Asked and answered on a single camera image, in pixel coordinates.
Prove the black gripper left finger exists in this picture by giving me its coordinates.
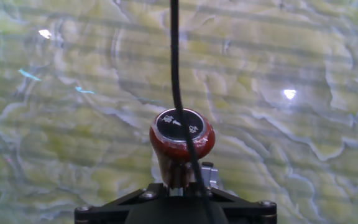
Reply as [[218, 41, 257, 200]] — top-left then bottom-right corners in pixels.
[[74, 182, 170, 224]]

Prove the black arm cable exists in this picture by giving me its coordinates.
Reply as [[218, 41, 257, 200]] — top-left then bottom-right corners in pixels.
[[169, 0, 216, 224]]

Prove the green marble pattern mat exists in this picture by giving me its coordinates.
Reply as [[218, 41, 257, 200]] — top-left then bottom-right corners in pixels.
[[0, 0, 358, 224]]

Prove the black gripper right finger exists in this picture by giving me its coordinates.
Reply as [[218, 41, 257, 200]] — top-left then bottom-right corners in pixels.
[[181, 182, 278, 224]]

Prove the grey metal lever base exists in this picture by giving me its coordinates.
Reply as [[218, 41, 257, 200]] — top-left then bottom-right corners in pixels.
[[200, 161, 219, 190]]

